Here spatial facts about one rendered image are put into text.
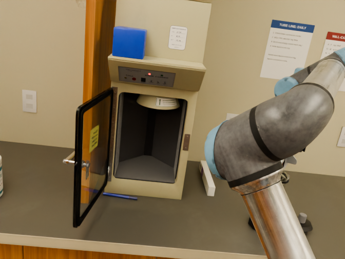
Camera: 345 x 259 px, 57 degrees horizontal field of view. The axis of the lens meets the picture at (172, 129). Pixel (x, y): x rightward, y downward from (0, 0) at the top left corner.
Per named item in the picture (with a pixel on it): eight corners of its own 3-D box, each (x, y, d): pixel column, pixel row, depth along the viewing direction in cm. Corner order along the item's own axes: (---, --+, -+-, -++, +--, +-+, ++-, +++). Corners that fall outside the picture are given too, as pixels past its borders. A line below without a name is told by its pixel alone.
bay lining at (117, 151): (120, 152, 153) (126, 78, 141) (174, 158, 154) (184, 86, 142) (112, 176, 130) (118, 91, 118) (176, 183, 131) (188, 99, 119)
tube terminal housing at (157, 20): (112, 165, 155) (125, -6, 130) (178, 171, 157) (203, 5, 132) (103, 192, 132) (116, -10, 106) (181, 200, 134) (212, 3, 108)
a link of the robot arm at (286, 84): (301, 66, 88) (314, 65, 96) (267, 85, 95) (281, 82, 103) (314, 91, 87) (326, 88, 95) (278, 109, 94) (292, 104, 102)
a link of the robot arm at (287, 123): (303, 87, 50) (344, 36, 87) (247, 115, 57) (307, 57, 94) (341, 149, 51) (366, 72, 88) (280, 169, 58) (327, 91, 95)
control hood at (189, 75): (110, 79, 116) (112, 51, 113) (198, 90, 118) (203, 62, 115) (105, 86, 105) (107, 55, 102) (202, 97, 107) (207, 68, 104)
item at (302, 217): (283, 220, 129) (287, 206, 127) (305, 222, 130) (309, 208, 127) (291, 235, 120) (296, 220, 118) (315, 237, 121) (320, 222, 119)
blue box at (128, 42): (116, 52, 112) (117, 25, 109) (144, 56, 113) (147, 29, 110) (111, 55, 103) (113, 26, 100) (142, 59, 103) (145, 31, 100)
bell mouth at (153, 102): (137, 95, 138) (139, 82, 136) (178, 100, 139) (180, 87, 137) (134, 106, 121) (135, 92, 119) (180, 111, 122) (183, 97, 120)
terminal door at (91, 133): (107, 184, 129) (113, 86, 115) (75, 230, 100) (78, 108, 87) (104, 183, 129) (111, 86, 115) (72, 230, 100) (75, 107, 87)
